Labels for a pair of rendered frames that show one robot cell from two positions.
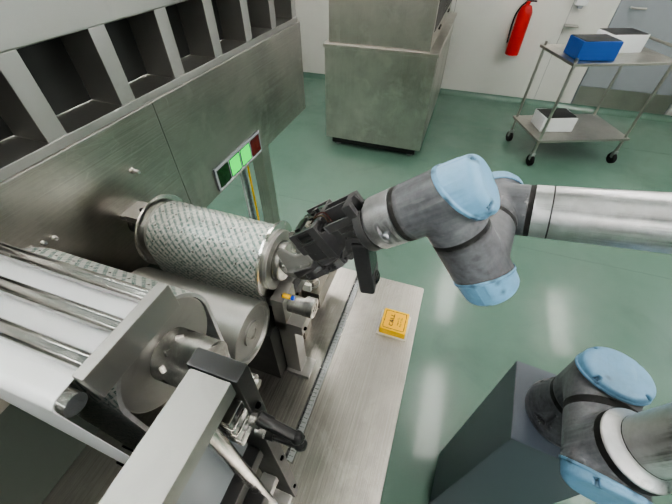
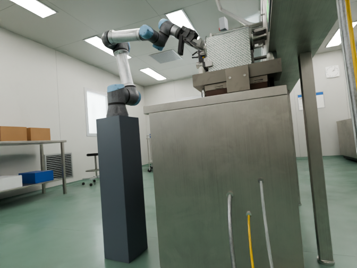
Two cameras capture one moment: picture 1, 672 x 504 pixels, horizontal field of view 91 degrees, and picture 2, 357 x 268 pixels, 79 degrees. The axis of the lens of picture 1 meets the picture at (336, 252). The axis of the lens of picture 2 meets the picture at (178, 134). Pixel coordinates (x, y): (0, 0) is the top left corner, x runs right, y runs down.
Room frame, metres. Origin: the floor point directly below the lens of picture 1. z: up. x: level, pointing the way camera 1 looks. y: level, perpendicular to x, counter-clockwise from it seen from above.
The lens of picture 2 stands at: (1.73, -0.06, 0.70)
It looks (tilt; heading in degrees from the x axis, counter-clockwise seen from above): 2 degrees up; 182
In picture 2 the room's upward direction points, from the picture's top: 4 degrees counter-clockwise
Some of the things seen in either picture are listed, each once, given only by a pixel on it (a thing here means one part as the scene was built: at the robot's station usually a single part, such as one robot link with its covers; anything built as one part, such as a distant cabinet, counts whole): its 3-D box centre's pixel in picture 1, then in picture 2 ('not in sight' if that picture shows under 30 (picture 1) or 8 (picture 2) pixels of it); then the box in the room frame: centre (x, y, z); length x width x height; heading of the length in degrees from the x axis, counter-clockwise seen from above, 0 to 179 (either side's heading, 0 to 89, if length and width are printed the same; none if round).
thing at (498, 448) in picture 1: (494, 462); (122, 184); (0.27, -0.52, 0.45); 0.20 x 0.20 x 0.90; 66
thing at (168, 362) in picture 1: (191, 360); not in sight; (0.18, 0.17, 1.33); 0.06 x 0.06 x 0.06; 71
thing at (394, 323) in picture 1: (394, 323); not in sight; (0.50, -0.16, 0.91); 0.07 x 0.07 x 0.02; 71
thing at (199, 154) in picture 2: not in sight; (242, 165); (-0.44, 0.47, 0.43); 2.52 x 0.64 x 0.86; 161
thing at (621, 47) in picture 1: (585, 99); not in sight; (3.11, -2.26, 0.51); 0.91 x 0.58 x 1.02; 93
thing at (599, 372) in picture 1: (601, 387); (117, 94); (0.26, -0.51, 1.07); 0.13 x 0.12 x 0.14; 152
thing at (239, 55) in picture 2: not in sight; (229, 64); (0.52, 0.21, 1.11); 0.23 x 0.01 x 0.18; 71
